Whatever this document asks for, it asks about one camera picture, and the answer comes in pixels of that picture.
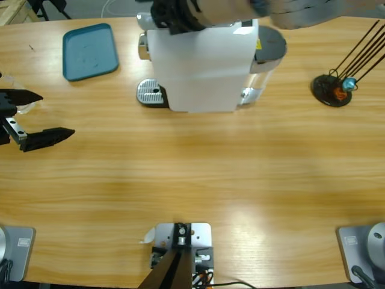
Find white capsule coffee machine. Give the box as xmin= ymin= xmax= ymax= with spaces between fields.
xmin=137 ymin=11 xmax=260 ymax=114

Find black capsule stand with rods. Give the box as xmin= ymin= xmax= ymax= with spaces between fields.
xmin=311 ymin=19 xmax=385 ymax=108

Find white paper tag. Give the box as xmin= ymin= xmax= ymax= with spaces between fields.
xmin=138 ymin=227 xmax=156 ymax=244

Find white floor cable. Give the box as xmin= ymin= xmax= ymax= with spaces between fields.
xmin=100 ymin=0 xmax=121 ymax=18

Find black base cable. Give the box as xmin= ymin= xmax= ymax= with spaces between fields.
xmin=351 ymin=264 xmax=378 ymax=289
xmin=0 ymin=259 xmax=14 ymax=282

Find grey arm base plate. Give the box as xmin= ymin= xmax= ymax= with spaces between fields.
xmin=0 ymin=226 xmax=36 ymax=283
xmin=336 ymin=222 xmax=385 ymax=284

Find teal plastic tray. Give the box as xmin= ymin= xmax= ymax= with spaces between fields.
xmin=62 ymin=23 xmax=120 ymax=82

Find dark camera post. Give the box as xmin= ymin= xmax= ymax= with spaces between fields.
xmin=138 ymin=222 xmax=193 ymax=289

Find orange wires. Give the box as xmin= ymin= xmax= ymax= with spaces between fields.
xmin=193 ymin=269 xmax=215 ymax=286

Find metal grate drip tray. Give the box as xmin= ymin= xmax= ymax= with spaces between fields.
xmin=136 ymin=78 xmax=165 ymax=107

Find thin black cable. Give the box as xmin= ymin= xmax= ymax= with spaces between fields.
xmin=210 ymin=281 xmax=256 ymax=289

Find white mounting block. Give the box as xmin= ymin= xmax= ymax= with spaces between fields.
xmin=150 ymin=222 xmax=215 ymax=289

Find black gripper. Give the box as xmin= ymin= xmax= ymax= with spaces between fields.
xmin=0 ymin=89 xmax=76 ymax=152
xmin=149 ymin=0 xmax=209 ymax=36

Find clear drinking glass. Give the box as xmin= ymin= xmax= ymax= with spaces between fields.
xmin=0 ymin=73 xmax=40 ymax=115

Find black stand legs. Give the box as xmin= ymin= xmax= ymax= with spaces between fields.
xmin=28 ymin=0 xmax=73 ymax=21

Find blue coffee capsule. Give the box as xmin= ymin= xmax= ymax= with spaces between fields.
xmin=343 ymin=77 xmax=358 ymax=92

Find wooden crate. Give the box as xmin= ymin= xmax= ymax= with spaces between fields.
xmin=0 ymin=0 xmax=37 ymax=27

